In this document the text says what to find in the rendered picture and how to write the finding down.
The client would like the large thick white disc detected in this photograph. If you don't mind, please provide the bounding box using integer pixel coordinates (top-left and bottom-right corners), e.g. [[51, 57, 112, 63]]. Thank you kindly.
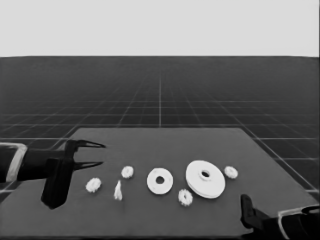
[[185, 159, 227, 200]]

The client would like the white round carrier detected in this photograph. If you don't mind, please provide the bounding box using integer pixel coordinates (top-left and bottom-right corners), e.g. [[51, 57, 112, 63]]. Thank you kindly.
[[146, 167, 174, 195]]

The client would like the small white gear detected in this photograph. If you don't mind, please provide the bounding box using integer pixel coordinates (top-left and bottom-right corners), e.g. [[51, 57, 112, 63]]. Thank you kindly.
[[223, 165, 239, 180], [85, 177, 102, 194], [177, 188, 194, 207], [120, 165, 135, 180]]

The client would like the small white T-shaped piece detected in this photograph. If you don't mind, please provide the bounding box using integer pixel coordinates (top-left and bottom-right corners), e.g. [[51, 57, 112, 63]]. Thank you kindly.
[[113, 179, 124, 202]]

